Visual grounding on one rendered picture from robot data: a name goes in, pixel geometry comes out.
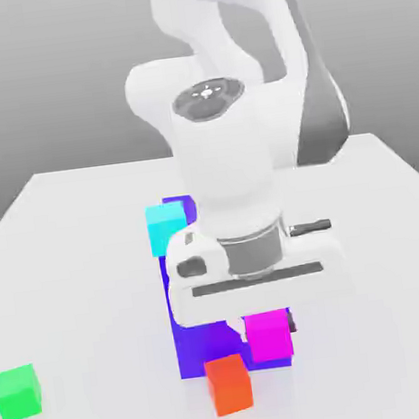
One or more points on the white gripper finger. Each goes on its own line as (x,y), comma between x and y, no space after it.
(238,328)
(292,321)

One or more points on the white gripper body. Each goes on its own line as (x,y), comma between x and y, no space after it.
(214,305)

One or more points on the small magenta cube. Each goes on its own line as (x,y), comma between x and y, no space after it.
(269,335)

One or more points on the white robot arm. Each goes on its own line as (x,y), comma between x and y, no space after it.
(226,163)

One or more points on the small orange cube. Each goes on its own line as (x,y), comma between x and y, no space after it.
(229,386)

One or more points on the small cyan cube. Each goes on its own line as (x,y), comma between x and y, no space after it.
(165,226)

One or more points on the small green cube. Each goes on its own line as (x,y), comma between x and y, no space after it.
(18,393)

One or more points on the large blue box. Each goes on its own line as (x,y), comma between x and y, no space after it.
(204,347)

